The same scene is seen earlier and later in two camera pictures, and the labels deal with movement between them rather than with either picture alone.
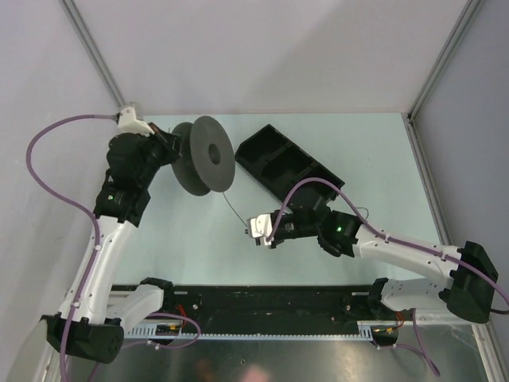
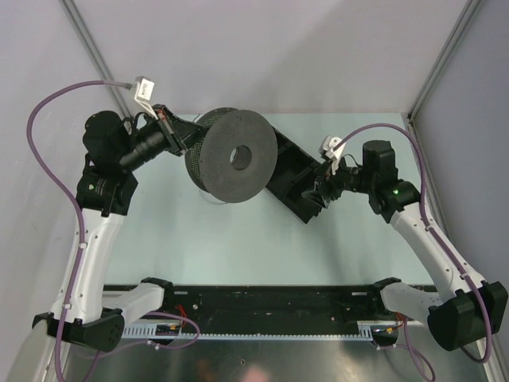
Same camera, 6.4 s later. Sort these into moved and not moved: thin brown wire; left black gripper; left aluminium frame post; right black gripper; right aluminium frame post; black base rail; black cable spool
Moved: right black gripper; thin brown wire; left black gripper; black cable spool
Not moved: right aluminium frame post; left aluminium frame post; black base rail
